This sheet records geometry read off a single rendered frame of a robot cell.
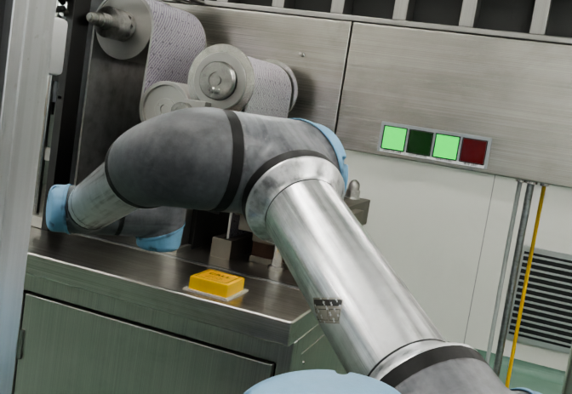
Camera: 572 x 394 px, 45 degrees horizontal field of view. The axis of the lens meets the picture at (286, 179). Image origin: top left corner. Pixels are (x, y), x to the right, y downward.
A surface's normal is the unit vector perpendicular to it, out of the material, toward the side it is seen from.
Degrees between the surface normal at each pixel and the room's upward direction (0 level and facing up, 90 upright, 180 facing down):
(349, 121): 90
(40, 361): 90
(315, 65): 90
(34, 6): 90
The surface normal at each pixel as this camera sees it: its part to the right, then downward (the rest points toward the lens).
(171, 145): -0.30, -0.24
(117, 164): -0.74, 0.04
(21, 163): 0.94, 0.18
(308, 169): 0.42, -0.22
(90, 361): -0.35, 0.04
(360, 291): -0.32, -0.70
